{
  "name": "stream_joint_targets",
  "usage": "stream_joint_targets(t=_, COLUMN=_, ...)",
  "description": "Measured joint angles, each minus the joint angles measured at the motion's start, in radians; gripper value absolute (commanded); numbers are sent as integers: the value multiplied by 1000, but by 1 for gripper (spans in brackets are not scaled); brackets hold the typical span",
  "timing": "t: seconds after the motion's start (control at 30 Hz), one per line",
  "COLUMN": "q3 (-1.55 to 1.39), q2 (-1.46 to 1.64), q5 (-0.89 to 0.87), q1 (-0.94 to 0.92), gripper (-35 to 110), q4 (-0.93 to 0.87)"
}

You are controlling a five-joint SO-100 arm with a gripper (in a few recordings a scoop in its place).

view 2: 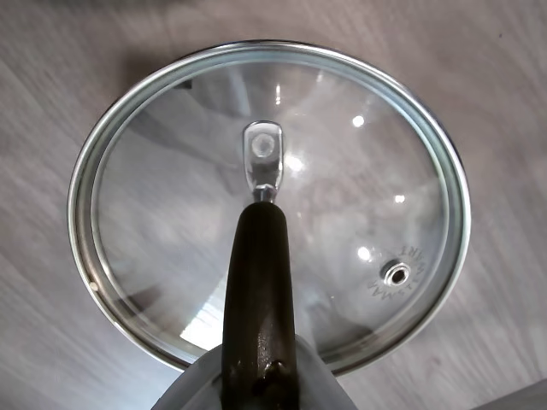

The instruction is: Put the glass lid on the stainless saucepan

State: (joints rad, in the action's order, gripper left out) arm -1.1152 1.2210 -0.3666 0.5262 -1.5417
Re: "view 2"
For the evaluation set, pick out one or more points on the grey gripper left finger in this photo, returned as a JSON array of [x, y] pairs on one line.
[[205, 380]]

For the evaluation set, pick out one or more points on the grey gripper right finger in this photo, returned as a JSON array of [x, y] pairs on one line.
[[318, 384]]

